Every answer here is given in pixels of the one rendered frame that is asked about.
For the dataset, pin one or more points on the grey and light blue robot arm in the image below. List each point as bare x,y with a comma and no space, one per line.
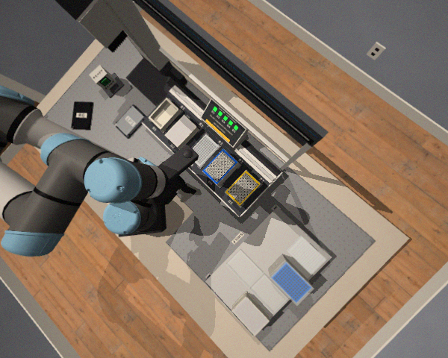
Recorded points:
76,166

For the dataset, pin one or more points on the grey tip rack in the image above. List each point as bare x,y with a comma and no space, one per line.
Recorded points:
242,188

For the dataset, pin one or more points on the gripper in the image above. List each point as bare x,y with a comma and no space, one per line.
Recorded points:
178,184

